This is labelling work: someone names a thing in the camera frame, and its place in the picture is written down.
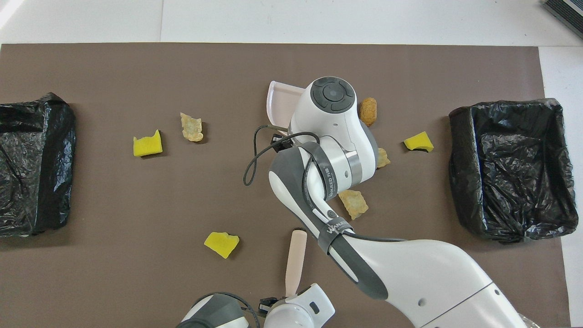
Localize beige plastic dustpan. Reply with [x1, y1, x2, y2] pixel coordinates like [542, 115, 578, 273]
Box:
[266, 81, 306, 130]

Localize beige hand brush black bristles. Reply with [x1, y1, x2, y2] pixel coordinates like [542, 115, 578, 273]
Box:
[285, 230, 308, 297]

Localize beige orange rock chunk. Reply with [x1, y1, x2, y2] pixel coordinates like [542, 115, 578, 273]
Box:
[180, 113, 204, 143]

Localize brown oval bread roll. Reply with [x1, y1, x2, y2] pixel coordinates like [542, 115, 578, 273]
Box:
[359, 97, 378, 128]

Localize yellow green sponge piece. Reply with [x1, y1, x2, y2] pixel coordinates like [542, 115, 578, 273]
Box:
[133, 129, 164, 158]

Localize bin lined with black bag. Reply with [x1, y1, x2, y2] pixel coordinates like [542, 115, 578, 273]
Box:
[0, 92, 77, 237]
[449, 98, 579, 243]

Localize brown table mat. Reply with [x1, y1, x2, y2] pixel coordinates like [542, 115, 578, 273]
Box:
[0, 43, 572, 328]

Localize black ribbed device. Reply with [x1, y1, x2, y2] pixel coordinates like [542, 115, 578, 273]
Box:
[541, 0, 583, 39]

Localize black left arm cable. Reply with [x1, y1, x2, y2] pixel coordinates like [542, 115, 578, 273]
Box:
[196, 292, 261, 328]

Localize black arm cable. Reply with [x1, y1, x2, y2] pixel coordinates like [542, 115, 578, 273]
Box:
[243, 125, 408, 274]
[196, 292, 261, 328]

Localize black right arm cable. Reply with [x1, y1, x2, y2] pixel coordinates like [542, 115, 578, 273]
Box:
[243, 125, 408, 274]

